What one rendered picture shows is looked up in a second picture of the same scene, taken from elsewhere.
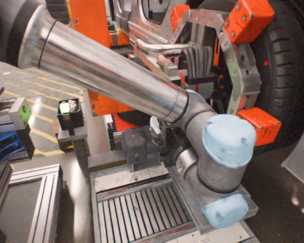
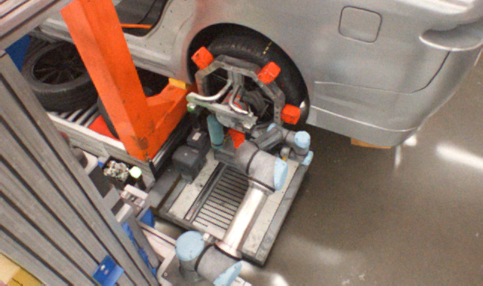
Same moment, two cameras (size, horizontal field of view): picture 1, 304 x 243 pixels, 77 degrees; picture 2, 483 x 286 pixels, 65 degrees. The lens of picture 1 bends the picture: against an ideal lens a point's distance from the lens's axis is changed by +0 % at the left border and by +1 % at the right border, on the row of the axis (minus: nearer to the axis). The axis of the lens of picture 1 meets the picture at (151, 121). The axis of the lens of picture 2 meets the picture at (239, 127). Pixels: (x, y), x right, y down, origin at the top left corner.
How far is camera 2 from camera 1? 1.58 m
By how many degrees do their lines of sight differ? 34
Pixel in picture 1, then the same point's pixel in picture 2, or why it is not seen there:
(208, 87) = not seen: hidden behind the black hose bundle
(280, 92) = (293, 95)
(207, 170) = (301, 151)
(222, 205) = (308, 157)
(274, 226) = not seen: hidden behind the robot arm
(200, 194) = (299, 158)
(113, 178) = (183, 199)
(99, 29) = (138, 93)
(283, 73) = (292, 87)
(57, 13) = not seen: outside the picture
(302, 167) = (315, 121)
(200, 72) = (262, 108)
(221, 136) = (303, 142)
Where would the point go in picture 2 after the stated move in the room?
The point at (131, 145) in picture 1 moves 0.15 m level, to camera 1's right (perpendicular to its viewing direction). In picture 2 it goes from (194, 161) to (210, 148)
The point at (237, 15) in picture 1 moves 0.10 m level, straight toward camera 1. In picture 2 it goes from (266, 75) to (275, 87)
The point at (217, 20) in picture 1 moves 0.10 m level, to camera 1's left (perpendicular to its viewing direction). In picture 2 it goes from (252, 74) to (238, 84)
